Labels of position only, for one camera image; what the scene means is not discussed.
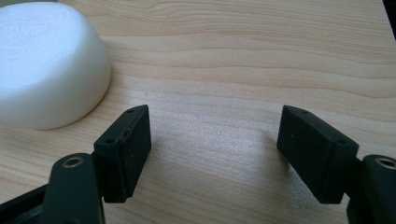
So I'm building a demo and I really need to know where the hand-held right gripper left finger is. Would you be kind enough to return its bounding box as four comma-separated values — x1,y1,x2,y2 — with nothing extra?
92,104,152,204

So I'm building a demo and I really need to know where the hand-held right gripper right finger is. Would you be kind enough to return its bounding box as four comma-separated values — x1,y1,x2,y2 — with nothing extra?
276,105,360,204

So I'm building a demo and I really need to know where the white soap bar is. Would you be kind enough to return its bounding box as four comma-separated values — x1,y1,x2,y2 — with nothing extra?
0,1,112,131

